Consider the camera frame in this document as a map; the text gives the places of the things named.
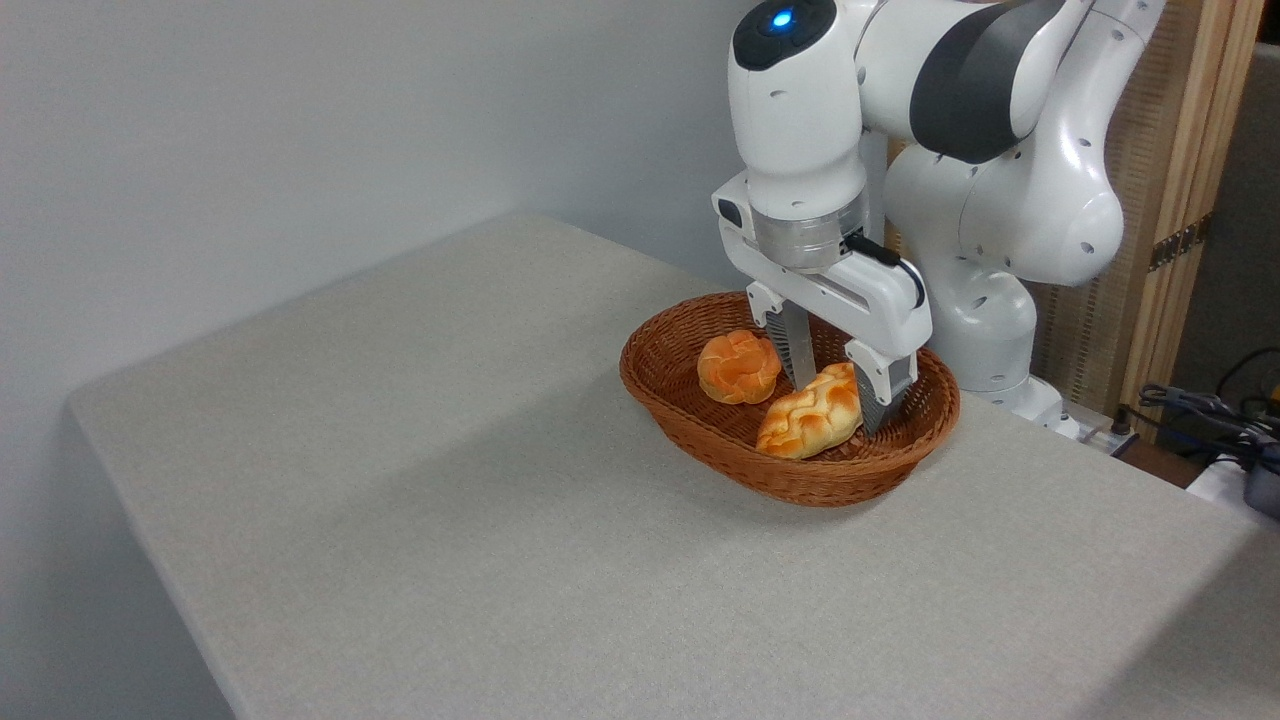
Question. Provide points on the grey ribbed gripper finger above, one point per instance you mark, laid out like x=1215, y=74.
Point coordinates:
x=798, y=350
x=882, y=395

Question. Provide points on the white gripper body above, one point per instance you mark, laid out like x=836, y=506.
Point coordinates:
x=880, y=310

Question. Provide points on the long braided bread loaf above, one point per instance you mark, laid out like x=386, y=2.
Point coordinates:
x=805, y=415

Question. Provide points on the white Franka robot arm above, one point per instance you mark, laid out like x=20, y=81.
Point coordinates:
x=1010, y=200

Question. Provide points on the round knotted bread roll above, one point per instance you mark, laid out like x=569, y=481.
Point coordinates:
x=740, y=367

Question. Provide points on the brown wicker basket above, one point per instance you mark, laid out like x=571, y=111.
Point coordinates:
x=700, y=440

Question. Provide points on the metal screen hinge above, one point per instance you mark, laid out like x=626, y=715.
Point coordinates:
x=1178, y=243

